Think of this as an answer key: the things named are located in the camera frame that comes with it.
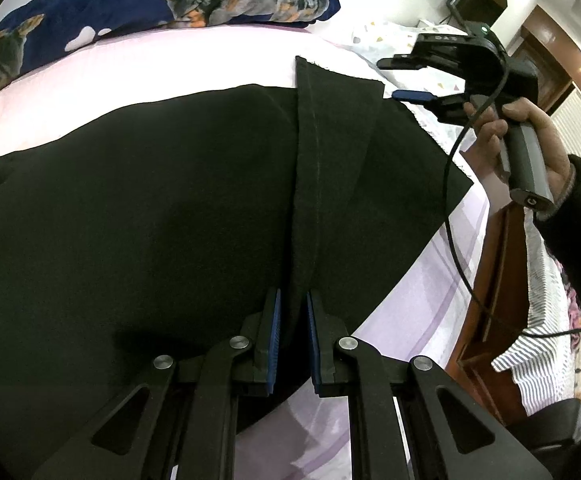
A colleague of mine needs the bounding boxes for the white pillow with coloured dots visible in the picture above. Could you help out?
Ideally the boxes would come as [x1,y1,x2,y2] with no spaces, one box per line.
[315,20,465,96]

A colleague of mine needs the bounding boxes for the black pants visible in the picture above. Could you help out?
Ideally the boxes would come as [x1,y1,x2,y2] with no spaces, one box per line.
[0,58,471,479]

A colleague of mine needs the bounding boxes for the navy blue dog-print blanket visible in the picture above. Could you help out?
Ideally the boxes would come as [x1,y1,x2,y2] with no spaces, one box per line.
[0,0,341,91]

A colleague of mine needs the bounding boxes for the white radiator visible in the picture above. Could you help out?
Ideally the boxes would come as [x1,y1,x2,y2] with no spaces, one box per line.
[551,87,581,158]

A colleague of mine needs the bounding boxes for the person's right hand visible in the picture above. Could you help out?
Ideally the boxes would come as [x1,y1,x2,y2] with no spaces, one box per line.
[462,98,573,207]

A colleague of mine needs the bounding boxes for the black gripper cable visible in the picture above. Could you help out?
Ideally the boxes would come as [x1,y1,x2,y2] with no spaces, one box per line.
[443,54,581,338]

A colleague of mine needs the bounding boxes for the pink and purple bedsheet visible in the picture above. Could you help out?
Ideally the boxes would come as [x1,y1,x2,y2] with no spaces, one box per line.
[0,25,488,479]

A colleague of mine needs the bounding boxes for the striped cartoon print cloth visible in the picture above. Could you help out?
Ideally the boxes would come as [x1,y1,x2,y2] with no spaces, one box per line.
[491,210,581,439]

